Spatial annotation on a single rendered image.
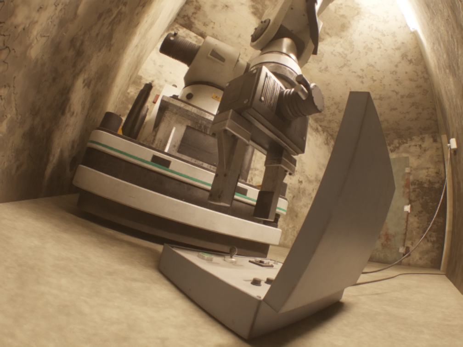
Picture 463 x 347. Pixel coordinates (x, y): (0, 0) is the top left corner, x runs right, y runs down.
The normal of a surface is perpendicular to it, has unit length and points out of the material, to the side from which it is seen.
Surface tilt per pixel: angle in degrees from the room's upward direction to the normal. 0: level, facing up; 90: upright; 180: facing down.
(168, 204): 90
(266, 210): 90
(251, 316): 90
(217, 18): 180
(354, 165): 105
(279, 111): 90
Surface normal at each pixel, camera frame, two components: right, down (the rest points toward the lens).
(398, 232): -0.80, -0.35
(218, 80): -0.06, 0.75
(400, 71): -0.25, 0.94
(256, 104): 0.65, -0.02
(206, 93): 0.13, -0.22
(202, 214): 0.44, -0.11
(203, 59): 0.15, 0.49
